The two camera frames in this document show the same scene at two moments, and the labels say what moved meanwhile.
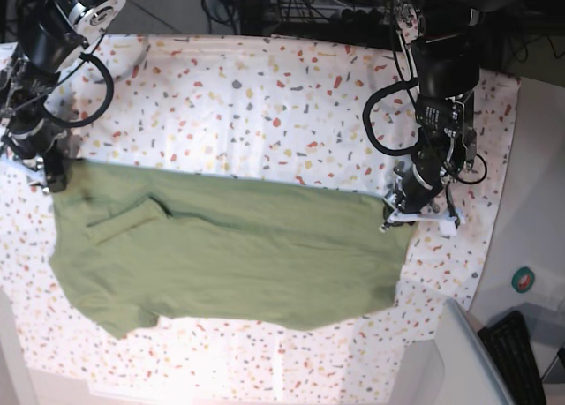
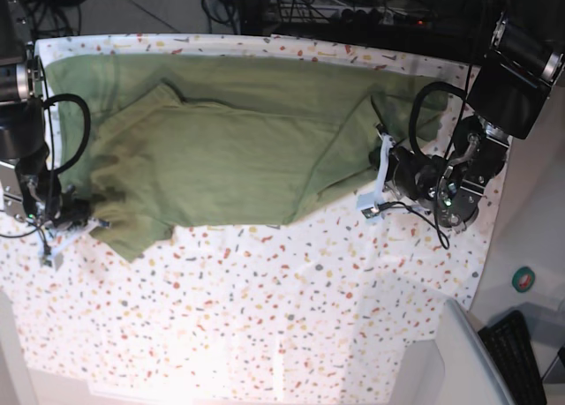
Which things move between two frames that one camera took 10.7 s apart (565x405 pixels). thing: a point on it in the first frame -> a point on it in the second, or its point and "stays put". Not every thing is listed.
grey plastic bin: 471,373 stays put
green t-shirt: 132,239 -> 143,142
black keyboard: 508,339 stays put
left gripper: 36,142 -> 70,221
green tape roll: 523,279 stays put
